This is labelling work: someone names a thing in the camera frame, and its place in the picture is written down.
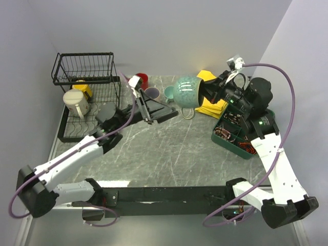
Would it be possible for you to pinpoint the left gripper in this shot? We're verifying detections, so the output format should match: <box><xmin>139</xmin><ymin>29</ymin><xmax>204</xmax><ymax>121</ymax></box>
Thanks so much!
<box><xmin>114</xmin><ymin>88</ymin><xmax>179</xmax><ymax>131</ymax></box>

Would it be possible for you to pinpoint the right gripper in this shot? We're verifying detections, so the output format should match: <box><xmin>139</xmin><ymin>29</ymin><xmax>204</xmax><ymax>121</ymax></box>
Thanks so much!
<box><xmin>195</xmin><ymin>70</ymin><xmax>252</xmax><ymax>114</ymax></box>

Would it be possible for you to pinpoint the speckled teal mug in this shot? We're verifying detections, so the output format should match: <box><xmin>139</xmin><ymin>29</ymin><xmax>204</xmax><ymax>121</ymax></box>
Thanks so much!
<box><xmin>173</xmin><ymin>76</ymin><xmax>204</xmax><ymax>120</ymax></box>

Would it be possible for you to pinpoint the yellow enamel mug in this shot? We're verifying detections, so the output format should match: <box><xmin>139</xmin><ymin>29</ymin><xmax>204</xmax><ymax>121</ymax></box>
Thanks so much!
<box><xmin>72</xmin><ymin>79</ymin><xmax>93</xmax><ymax>101</ymax></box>

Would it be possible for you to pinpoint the floral mug green inside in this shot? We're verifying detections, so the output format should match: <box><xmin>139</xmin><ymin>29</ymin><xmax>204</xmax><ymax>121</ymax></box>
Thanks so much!
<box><xmin>63</xmin><ymin>89</ymin><xmax>90</xmax><ymax>120</ymax></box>

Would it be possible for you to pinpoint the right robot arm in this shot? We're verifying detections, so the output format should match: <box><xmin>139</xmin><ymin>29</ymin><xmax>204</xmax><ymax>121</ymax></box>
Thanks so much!
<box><xmin>198</xmin><ymin>71</ymin><xmax>319</xmax><ymax>229</ymax></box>

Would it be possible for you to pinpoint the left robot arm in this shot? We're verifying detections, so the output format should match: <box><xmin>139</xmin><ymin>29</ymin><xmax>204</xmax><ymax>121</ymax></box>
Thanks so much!
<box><xmin>15</xmin><ymin>90</ymin><xmax>178</xmax><ymax>218</ymax></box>

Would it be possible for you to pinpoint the pink mug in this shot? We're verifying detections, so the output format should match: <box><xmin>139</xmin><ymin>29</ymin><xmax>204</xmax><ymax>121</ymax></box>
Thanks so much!
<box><xmin>145</xmin><ymin>87</ymin><xmax>160</xmax><ymax>101</ymax></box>

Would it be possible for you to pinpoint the small teal cup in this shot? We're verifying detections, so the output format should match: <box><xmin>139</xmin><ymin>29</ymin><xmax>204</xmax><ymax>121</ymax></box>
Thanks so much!
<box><xmin>164</xmin><ymin>86</ymin><xmax>174</xmax><ymax>104</ymax></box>

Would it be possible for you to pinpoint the yellow folded cloth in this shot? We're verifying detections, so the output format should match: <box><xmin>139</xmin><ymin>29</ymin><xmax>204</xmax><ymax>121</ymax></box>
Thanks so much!
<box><xmin>195</xmin><ymin>70</ymin><xmax>228</xmax><ymax>119</ymax></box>

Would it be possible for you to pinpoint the red mug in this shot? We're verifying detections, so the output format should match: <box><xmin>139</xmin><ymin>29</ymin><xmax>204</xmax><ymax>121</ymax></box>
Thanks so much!
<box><xmin>136</xmin><ymin>73</ymin><xmax>149</xmax><ymax>90</ymax></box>

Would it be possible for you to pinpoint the green compartment organizer box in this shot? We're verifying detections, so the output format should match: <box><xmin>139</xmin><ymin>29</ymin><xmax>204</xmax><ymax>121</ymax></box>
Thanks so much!
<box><xmin>211</xmin><ymin>106</ymin><xmax>276</xmax><ymax>160</ymax></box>

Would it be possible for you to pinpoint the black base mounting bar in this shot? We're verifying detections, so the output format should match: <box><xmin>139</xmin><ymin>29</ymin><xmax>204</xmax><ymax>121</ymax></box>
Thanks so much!
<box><xmin>103</xmin><ymin>186</ymin><xmax>228</xmax><ymax>216</ymax></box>

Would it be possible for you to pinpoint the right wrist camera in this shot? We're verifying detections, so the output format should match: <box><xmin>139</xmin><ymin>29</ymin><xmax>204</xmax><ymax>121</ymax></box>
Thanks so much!
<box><xmin>226</xmin><ymin>55</ymin><xmax>245</xmax><ymax>82</ymax></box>

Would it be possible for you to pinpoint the black wire dish rack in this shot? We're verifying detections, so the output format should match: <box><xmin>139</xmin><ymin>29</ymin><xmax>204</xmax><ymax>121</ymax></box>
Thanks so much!
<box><xmin>51</xmin><ymin>52</ymin><xmax>121</xmax><ymax>142</ymax></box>

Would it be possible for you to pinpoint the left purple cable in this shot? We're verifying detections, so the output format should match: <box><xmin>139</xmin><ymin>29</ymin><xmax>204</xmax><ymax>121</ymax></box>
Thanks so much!
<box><xmin>9</xmin><ymin>71</ymin><xmax>140</xmax><ymax>228</ymax></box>

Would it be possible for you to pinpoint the aluminium rail frame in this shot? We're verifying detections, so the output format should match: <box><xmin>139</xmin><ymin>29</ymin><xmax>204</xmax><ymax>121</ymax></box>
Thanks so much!
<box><xmin>25</xmin><ymin>201</ymin><xmax>310</xmax><ymax>245</ymax></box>

